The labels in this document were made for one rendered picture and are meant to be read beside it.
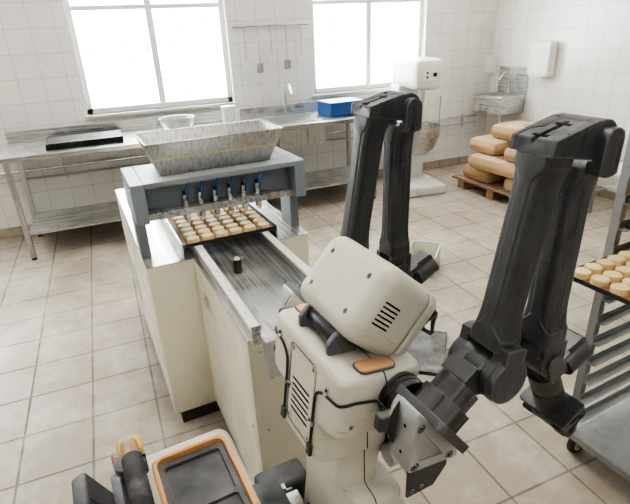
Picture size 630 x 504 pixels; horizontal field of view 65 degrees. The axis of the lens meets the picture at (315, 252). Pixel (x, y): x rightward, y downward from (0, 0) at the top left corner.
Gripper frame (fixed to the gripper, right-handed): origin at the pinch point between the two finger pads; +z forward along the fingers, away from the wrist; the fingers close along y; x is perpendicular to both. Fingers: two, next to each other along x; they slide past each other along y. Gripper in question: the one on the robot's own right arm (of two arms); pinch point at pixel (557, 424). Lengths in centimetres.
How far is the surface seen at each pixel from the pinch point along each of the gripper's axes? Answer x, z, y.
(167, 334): 68, 14, 142
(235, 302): 37, -14, 87
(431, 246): -106, 145, 221
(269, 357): 39, -3, 70
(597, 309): -63, 53, 42
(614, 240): -75, 29, 42
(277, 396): 44, 15, 72
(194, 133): 6, -42, 171
